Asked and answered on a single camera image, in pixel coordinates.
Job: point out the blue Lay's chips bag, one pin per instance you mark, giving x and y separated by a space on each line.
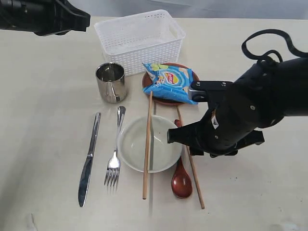
170 83

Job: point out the brown wooden plate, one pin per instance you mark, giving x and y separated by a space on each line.
168 99

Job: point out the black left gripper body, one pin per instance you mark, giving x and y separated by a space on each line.
42 17

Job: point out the white perforated plastic basket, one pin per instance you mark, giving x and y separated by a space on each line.
131 41

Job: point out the light wooden chopstick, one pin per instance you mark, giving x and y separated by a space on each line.
201 200
147 144

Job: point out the shiny stainless steel cup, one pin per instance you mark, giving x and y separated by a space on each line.
111 82

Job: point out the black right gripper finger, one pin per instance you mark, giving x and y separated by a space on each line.
192 135
255 137

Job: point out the white ceramic bowl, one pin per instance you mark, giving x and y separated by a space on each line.
132 140

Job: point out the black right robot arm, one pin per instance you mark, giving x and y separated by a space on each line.
280 90

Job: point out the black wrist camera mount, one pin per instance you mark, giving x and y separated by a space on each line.
208 91

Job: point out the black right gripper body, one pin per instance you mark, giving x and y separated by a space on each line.
233 118

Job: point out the silver metal knife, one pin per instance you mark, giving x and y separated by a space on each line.
86 171

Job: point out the dark red wooden spoon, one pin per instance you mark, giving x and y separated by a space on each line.
181 183

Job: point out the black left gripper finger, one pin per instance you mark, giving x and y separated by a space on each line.
74 18

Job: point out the silver metal fork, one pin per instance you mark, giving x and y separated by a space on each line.
114 164

